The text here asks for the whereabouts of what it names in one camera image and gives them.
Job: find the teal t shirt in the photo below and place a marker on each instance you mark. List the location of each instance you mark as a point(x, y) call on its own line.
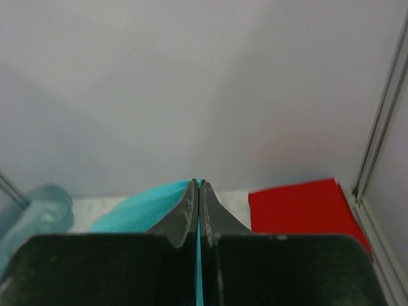
point(140, 212)

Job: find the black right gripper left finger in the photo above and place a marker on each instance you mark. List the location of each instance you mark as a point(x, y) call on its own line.
point(157, 267)

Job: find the left aluminium corner post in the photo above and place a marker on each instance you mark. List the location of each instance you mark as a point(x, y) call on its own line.
point(13, 191)

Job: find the teal transparent plastic bin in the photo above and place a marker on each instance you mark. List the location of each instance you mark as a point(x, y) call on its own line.
point(50, 210)

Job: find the folded red t shirt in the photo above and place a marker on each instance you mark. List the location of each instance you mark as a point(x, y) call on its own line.
point(316, 207)

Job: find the right aluminium corner post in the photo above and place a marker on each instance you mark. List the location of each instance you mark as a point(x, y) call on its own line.
point(381, 187)

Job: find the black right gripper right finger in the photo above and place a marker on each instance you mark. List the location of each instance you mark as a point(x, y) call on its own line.
point(239, 267)

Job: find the aluminium corner post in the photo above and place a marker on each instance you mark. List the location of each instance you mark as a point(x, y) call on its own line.
point(13, 191)
point(381, 187)

